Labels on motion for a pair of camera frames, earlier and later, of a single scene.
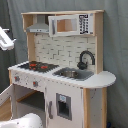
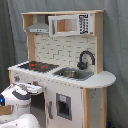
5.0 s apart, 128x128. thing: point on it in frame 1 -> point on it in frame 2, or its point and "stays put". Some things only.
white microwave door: x=63 y=25 stays put
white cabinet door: x=64 y=106 stays put
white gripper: x=6 y=42 -> x=24 y=89
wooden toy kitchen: x=63 y=81 stays put
